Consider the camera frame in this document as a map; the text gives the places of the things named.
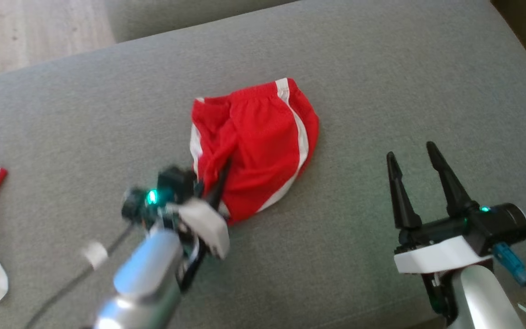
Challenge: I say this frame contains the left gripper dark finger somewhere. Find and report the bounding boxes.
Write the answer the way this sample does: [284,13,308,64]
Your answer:
[205,158,232,212]

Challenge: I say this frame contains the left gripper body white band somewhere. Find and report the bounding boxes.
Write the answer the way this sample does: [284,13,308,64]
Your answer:
[172,197,231,260]

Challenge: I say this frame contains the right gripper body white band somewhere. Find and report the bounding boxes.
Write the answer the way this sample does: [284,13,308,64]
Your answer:
[393,214,493,275]

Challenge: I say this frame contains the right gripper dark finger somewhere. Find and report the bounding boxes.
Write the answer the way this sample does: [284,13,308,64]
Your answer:
[386,152,422,230]
[426,142,478,218]

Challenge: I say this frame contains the red shorts with white stripes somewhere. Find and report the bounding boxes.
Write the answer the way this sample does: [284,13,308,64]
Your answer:
[189,78,320,225]

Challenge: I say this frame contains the grey fabric sofa seat cushion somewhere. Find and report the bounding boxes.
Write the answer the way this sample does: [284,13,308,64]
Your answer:
[0,0,526,329]

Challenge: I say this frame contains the grey sofa side cushion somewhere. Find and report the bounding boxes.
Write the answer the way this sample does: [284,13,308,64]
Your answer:
[105,0,298,44]

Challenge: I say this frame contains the black cable with blue plug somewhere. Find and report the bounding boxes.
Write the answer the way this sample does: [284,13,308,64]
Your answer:
[493,242,526,318]

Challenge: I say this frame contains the grey cable with white tag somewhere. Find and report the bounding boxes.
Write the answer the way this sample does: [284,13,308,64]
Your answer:
[25,223,135,329]

